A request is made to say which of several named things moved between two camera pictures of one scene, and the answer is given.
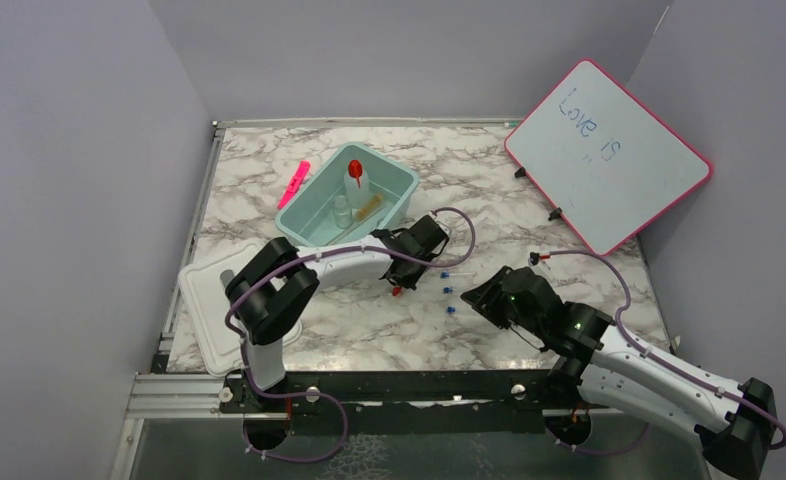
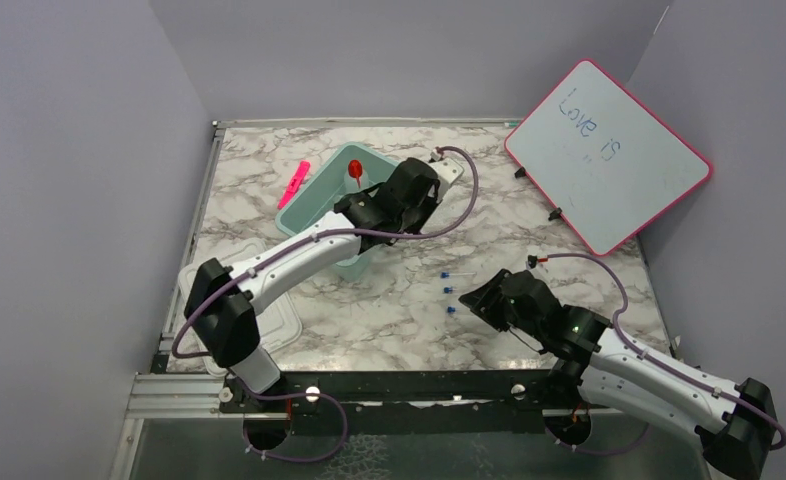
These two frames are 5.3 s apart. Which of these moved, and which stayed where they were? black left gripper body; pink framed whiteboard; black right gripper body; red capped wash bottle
Moved: black left gripper body
Stayed: red capped wash bottle; pink framed whiteboard; black right gripper body
